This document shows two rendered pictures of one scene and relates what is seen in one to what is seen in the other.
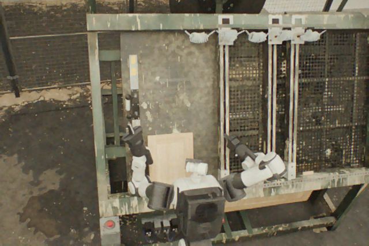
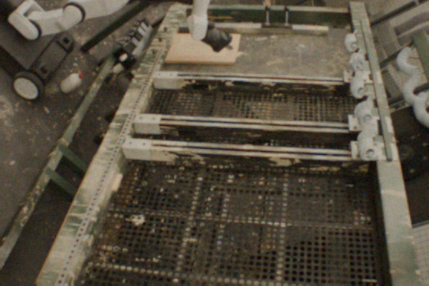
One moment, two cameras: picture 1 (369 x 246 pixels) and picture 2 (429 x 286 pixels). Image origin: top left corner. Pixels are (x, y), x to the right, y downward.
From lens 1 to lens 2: 2.87 m
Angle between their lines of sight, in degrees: 61
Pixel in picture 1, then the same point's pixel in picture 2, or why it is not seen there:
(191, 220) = not seen: outside the picture
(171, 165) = (201, 47)
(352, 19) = (404, 242)
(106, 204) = (181, 8)
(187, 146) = (218, 57)
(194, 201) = not seen: outside the picture
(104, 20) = (359, 8)
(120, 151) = not seen: hidden behind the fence
